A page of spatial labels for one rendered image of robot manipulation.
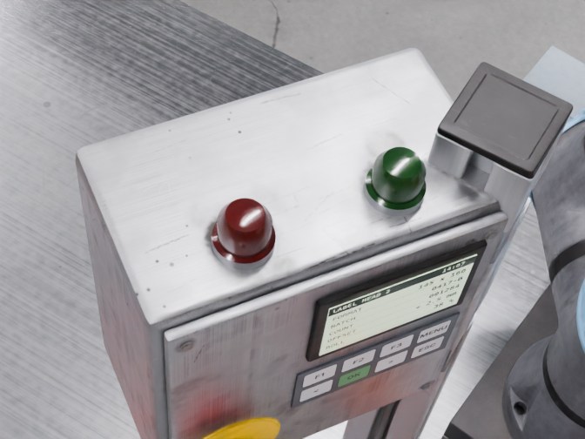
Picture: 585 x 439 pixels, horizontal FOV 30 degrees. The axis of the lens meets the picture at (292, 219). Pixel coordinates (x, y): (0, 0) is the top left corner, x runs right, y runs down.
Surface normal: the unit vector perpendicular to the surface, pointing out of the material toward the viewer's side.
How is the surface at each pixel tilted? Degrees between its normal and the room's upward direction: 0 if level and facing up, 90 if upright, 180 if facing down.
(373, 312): 90
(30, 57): 0
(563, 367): 91
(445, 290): 90
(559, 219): 67
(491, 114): 0
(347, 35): 0
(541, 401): 73
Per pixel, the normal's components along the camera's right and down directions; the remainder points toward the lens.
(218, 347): 0.41, 0.78
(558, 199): -0.87, -0.13
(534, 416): -0.83, 0.17
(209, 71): 0.07, -0.54
